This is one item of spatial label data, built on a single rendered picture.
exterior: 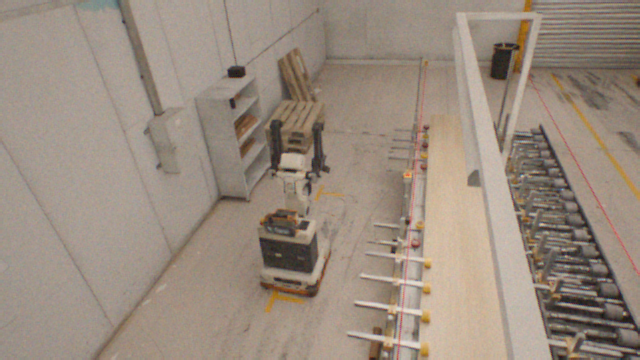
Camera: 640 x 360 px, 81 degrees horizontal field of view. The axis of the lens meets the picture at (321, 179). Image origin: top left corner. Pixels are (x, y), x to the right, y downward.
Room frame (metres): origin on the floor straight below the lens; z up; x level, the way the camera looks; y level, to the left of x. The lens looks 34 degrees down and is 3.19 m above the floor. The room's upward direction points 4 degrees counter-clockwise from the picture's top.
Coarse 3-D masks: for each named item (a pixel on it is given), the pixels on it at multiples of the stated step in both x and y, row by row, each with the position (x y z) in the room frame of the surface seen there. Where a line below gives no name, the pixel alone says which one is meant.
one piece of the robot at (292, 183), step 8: (280, 168) 3.20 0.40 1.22; (280, 176) 3.07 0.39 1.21; (288, 176) 3.04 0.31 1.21; (296, 176) 3.02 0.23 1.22; (304, 176) 3.04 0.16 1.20; (280, 184) 3.05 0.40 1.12; (288, 184) 3.04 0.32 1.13; (296, 184) 3.01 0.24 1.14; (288, 192) 3.02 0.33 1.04; (296, 192) 2.99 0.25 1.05; (288, 200) 3.10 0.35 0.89; (296, 200) 3.07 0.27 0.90; (304, 200) 3.07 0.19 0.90; (288, 208) 3.09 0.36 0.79; (296, 208) 3.07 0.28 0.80; (304, 208) 3.05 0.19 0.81; (304, 216) 3.03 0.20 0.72
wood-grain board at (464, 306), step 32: (448, 128) 4.39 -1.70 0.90; (448, 160) 3.61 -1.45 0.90; (448, 192) 3.01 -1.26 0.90; (480, 192) 2.98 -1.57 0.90; (448, 224) 2.54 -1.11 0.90; (480, 224) 2.51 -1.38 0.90; (448, 256) 2.16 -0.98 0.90; (480, 256) 2.13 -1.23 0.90; (448, 288) 1.84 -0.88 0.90; (480, 288) 1.82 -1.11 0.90; (448, 320) 1.57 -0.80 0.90; (480, 320) 1.56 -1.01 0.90; (448, 352) 1.35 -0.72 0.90; (480, 352) 1.33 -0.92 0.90
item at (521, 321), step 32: (480, 96) 1.70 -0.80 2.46; (480, 128) 1.38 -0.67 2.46; (512, 128) 3.38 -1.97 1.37; (480, 160) 1.15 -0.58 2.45; (512, 224) 0.79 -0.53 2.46; (512, 256) 0.67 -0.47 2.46; (512, 288) 0.57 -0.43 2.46; (512, 320) 0.49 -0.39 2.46; (512, 352) 0.42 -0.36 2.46; (544, 352) 0.41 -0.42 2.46
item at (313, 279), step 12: (324, 240) 3.12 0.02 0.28; (324, 252) 2.95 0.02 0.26; (264, 264) 2.82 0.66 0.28; (324, 264) 2.86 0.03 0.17; (264, 276) 2.70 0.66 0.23; (288, 276) 2.64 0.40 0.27; (300, 276) 2.62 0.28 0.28; (312, 276) 2.61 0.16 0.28; (276, 288) 2.66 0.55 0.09; (288, 288) 2.63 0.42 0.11; (300, 288) 2.58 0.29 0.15; (312, 288) 2.55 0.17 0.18
